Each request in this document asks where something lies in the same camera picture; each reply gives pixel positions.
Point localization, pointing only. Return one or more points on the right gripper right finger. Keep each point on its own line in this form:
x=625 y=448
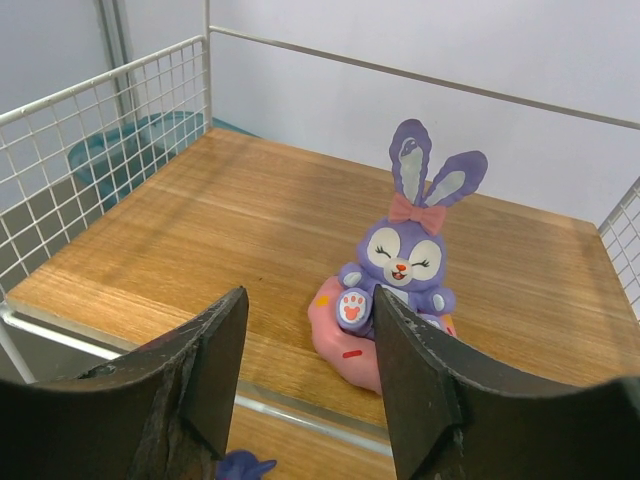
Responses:
x=453 y=412

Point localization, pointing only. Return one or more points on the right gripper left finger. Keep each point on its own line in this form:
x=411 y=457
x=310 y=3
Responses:
x=161 y=411

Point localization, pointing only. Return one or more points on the purple bunny pink donut toy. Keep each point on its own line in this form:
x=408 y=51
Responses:
x=404 y=252

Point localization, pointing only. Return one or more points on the blue stitch toy figure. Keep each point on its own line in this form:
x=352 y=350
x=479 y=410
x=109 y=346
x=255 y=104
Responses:
x=243 y=465

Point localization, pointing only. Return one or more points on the teal plastic bin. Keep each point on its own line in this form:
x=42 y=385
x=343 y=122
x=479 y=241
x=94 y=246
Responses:
x=119 y=160

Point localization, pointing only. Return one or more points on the white wire wooden shelf rack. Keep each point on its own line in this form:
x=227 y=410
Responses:
x=534 y=290

